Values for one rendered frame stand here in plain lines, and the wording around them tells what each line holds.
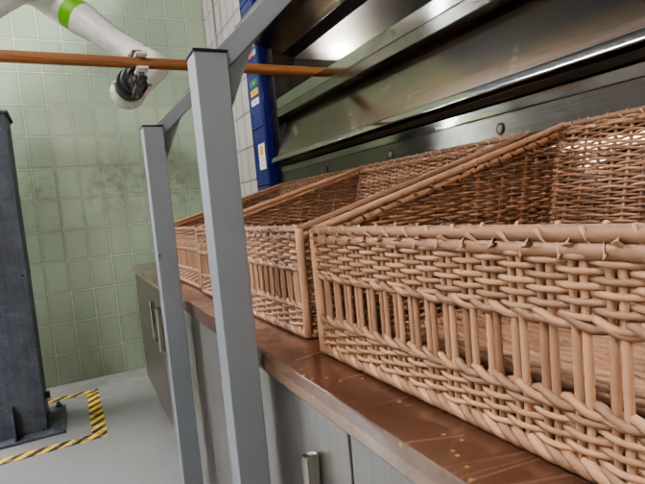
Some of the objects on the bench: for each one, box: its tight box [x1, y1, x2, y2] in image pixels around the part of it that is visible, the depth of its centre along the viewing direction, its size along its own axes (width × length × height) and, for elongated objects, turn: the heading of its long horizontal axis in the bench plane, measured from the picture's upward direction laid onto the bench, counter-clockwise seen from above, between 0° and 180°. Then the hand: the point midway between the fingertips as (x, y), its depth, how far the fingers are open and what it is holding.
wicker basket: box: [194, 131, 534, 339], centre depth 99 cm, size 49×56×28 cm
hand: (140, 62), depth 136 cm, fingers closed on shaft, 3 cm apart
